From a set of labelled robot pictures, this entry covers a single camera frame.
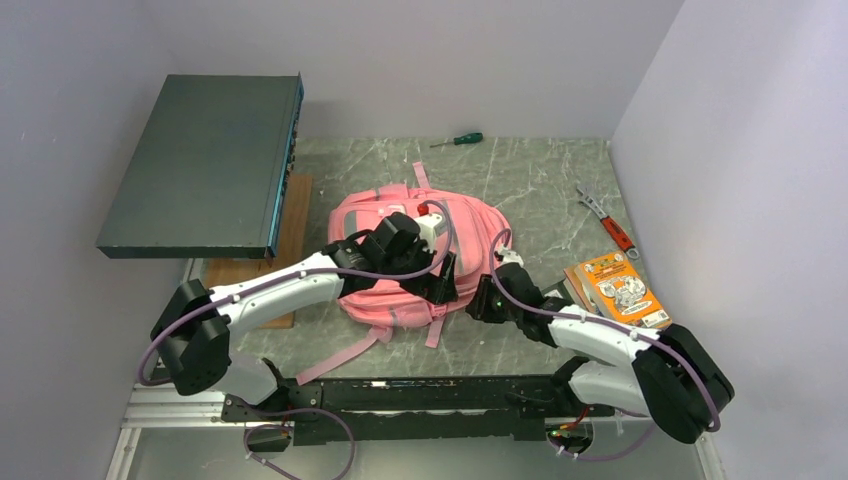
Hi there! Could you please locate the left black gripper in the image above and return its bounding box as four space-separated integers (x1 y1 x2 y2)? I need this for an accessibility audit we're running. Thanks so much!
381 238 458 305

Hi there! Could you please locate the pink student backpack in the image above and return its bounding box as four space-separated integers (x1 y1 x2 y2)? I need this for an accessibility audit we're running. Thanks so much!
296 162 509 384

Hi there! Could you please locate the orange comic book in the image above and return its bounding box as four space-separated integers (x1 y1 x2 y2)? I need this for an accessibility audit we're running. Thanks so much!
573 251 672 329

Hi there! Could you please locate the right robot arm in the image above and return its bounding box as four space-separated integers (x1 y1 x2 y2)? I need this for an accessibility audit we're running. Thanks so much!
465 263 735 444

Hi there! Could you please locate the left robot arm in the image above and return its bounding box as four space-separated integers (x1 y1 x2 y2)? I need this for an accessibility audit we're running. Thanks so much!
137 205 458 420

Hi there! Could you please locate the dark green book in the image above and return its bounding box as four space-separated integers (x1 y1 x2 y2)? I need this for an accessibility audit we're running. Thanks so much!
541 279 573 305

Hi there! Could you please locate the red adjustable wrench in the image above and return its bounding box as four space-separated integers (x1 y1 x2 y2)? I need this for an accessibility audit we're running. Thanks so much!
575 186 641 260

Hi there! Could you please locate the wooden board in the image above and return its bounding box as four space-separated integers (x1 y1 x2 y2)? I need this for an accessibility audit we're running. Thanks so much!
202 174 313 287

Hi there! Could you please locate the dark grey flat box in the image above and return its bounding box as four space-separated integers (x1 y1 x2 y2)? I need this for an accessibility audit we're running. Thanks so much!
96 74 305 259

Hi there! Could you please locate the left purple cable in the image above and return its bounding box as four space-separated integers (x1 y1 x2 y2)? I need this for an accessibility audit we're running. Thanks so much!
137 199 455 388

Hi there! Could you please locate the purple cable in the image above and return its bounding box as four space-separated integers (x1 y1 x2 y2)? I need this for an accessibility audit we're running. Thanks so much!
137 199 455 388
488 229 723 464

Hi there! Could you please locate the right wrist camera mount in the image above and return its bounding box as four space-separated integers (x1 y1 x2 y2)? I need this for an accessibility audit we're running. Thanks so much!
495 245 524 267

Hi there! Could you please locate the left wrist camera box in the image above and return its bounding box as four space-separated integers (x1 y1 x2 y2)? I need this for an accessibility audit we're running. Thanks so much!
415 203 447 253

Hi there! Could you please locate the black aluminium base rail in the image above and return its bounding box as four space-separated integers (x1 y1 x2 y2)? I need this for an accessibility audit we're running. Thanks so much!
122 374 704 445

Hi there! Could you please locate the green handled screwdriver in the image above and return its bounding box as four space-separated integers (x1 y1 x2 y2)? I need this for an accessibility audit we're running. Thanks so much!
431 132 484 148

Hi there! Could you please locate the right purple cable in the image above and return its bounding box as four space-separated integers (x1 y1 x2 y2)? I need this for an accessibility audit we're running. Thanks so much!
488 229 723 464

